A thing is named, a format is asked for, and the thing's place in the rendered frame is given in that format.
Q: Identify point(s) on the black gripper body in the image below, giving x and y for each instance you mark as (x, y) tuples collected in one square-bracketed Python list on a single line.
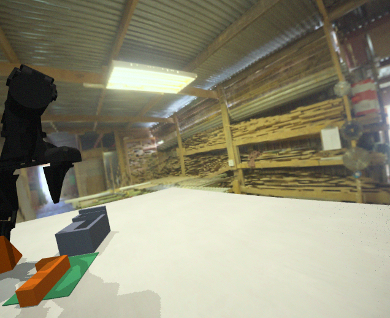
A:
[(25, 143)]

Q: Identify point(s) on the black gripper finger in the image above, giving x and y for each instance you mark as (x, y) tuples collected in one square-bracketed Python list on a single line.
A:
[(54, 177), (8, 190)]

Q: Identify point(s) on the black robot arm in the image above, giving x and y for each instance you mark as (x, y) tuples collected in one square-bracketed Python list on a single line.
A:
[(29, 94)]

